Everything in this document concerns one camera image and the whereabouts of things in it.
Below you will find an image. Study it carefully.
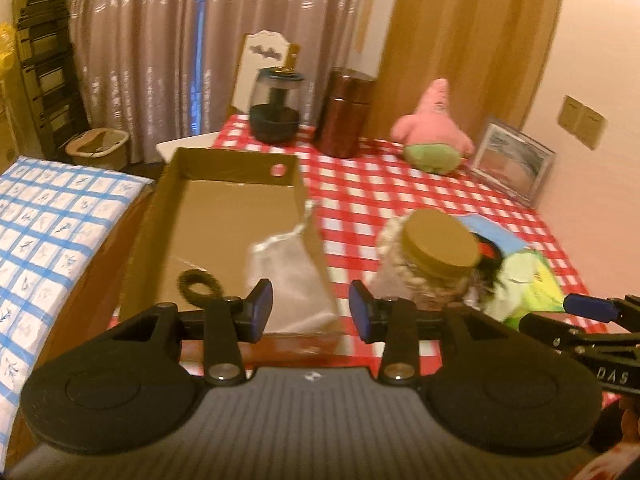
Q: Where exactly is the white mesh pouch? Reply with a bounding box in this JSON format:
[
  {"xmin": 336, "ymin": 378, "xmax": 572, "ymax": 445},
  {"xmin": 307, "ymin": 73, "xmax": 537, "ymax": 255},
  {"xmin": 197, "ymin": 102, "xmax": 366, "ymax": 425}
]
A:
[{"xmin": 245, "ymin": 200, "xmax": 338, "ymax": 335}]

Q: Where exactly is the pink starfish plush toy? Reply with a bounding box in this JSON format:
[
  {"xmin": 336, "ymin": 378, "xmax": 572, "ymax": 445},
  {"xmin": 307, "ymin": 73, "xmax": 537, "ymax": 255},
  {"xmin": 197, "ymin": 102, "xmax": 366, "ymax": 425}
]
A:
[{"xmin": 390, "ymin": 78, "xmax": 475, "ymax": 174}]

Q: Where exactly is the wooden wardrobe door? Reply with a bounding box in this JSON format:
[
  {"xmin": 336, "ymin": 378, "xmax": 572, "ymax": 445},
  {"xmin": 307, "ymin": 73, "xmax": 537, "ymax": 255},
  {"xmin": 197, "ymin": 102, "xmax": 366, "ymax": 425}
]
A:
[{"xmin": 364, "ymin": 0, "xmax": 562, "ymax": 140}]

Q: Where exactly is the black folding ladder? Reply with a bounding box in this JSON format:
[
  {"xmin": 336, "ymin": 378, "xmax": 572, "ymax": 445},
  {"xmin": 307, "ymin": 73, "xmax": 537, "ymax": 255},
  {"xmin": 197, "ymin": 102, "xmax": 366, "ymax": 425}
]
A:
[{"xmin": 12, "ymin": 0, "xmax": 89, "ymax": 162}]

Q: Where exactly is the white wooden chair back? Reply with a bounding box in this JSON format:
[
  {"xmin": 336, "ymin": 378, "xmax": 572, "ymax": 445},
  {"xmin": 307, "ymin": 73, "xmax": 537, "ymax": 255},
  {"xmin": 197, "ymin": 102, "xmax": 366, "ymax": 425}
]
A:
[{"xmin": 227, "ymin": 30, "xmax": 300, "ymax": 116}]

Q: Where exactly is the blue face mask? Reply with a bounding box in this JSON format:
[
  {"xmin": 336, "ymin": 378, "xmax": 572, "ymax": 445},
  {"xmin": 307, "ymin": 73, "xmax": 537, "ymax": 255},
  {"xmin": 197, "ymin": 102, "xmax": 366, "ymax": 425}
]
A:
[{"xmin": 456, "ymin": 214, "xmax": 527, "ymax": 256}]

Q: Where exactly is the nut jar gold lid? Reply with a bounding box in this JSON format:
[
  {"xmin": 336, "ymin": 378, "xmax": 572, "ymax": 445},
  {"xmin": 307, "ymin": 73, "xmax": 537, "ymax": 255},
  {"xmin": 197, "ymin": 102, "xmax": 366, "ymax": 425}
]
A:
[{"xmin": 369, "ymin": 207, "xmax": 484, "ymax": 311}]

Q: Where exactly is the glass picture frame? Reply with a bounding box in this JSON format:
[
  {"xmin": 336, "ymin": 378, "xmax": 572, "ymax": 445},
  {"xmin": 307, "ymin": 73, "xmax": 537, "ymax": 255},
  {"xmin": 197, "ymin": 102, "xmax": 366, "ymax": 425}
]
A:
[{"xmin": 470, "ymin": 117, "xmax": 555, "ymax": 207}]

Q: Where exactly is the black hair scrunchie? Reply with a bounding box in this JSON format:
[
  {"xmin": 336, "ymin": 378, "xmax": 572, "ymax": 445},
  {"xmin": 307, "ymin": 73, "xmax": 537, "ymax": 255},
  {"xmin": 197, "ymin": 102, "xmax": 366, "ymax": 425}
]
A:
[{"xmin": 177, "ymin": 269, "xmax": 224, "ymax": 309}]

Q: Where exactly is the right hand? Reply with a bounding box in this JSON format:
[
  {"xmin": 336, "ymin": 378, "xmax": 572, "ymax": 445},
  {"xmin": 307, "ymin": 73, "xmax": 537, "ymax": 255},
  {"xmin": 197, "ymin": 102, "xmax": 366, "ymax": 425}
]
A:
[{"xmin": 618, "ymin": 396, "xmax": 640, "ymax": 444}]

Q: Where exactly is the green tissue box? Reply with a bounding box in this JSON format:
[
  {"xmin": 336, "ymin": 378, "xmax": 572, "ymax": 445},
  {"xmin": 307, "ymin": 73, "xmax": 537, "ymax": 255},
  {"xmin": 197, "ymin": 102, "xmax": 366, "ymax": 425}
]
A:
[{"xmin": 503, "ymin": 249, "xmax": 565, "ymax": 328}]

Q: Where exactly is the blue white checkered cloth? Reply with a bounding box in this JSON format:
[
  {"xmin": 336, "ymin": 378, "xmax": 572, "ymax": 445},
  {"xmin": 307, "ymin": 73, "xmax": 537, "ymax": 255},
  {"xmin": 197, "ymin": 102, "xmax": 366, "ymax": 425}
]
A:
[{"xmin": 1, "ymin": 156, "xmax": 152, "ymax": 452}]

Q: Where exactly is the beige curtain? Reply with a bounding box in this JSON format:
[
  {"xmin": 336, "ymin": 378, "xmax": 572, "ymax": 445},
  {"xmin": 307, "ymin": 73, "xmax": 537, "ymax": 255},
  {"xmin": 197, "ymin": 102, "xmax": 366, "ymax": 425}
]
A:
[{"xmin": 70, "ymin": 0, "xmax": 360, "ymax": 162}]

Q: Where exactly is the brown cardboard tray box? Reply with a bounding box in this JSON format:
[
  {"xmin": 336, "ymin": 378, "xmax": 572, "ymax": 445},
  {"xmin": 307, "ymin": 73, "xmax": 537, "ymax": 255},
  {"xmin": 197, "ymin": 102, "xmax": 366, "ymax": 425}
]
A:
[{"xmin": 119, "ymin": 148, "xmax": 310, "ymax": 321}]

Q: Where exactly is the red white checkered tablecloth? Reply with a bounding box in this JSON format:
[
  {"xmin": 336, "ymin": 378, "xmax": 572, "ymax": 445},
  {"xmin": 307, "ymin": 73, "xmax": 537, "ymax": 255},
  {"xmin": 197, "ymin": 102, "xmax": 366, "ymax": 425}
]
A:
[{"xmin": 107, "ymin": 112, "xmax": 622, "ymax": 411}]

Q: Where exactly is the brown metal canister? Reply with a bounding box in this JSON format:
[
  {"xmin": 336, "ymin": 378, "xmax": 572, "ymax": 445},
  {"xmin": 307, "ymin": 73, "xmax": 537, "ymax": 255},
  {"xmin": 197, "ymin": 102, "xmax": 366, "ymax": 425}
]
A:
[{"xmin": 314, "ymin": 68, "xmax": 376, "ymax": 158}]

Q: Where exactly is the beige waste bin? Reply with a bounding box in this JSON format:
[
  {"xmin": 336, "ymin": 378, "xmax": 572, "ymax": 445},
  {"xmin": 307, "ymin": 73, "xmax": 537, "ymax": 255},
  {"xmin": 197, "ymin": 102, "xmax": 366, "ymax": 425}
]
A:
[{"xmin": 65, "ymin": 127, "xmax": 130, "ymax": 171}]

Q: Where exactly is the black red eye mask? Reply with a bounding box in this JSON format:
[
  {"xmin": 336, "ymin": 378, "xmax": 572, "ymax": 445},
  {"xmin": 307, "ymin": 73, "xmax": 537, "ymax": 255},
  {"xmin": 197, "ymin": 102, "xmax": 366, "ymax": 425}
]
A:
[{"xmin": 474, "ymin": 233, "xmax": 504, "ymax": 292}]

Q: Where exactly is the dark glass jar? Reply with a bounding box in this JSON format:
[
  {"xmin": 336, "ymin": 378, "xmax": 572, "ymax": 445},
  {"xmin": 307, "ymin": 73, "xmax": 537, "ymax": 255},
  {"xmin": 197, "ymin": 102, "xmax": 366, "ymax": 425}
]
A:
[{"xmin": 248, "ymin": 66, "xmax": 305, "ymax": 145}]

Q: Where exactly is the light green cloth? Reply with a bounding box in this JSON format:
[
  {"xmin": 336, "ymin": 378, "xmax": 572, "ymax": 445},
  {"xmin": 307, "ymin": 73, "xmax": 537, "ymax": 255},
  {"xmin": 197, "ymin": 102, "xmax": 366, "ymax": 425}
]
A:
[{"xmin": 480, "ymin": 250, "xmax": 540, "ymax": 322}]

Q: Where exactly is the yellow plastic bag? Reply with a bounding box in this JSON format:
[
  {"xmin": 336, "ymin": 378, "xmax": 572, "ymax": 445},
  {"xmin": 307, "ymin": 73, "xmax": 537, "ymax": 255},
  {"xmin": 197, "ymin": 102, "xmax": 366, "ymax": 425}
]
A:
[{"xmin": 0, "ymin": 22, "xmax": 17, "ymax": 84}]

